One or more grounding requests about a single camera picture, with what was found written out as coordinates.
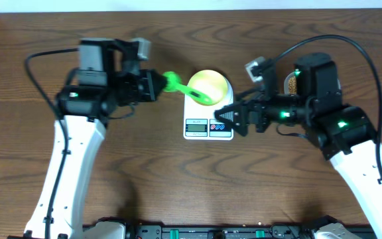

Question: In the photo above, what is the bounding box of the white digital kitchen scale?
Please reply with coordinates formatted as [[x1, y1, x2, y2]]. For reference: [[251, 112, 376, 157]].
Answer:
[[183, 79, 233, 141]]

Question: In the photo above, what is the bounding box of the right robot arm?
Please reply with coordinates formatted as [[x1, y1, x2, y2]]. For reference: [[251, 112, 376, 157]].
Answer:
[[214, 53, 382, 238]]

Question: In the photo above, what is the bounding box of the green plastic measuring scoop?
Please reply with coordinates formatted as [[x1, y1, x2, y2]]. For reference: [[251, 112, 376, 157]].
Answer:
[[162, 72, 214, 106]]

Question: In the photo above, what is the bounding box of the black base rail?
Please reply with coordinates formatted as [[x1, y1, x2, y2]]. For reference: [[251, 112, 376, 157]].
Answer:
[[83, 217, 376, 239]]

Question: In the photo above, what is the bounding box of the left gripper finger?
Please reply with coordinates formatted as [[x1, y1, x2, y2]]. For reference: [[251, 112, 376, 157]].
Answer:
[[147, 69, 166, 86], [147, 82, 166, 102]]

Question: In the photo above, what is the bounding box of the clear container of soybeans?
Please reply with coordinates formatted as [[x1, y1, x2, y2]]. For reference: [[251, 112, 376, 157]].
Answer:
[[283, 72, 297, 95]]

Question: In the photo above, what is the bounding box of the yellow bowl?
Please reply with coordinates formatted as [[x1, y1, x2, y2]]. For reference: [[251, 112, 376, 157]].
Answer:
[[188, 70, 228, 106]]

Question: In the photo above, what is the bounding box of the right black cable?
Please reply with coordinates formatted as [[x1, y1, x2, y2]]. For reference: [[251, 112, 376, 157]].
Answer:
[[270, 34, 382, 220]]

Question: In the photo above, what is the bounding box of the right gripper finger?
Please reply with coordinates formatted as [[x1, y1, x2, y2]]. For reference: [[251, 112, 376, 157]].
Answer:
[[223, 118, 249, 137], [214, 101, 248, 123]]

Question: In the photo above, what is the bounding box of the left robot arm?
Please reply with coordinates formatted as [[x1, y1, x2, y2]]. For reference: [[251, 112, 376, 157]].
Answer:
[[23, 38, 167, 238]]

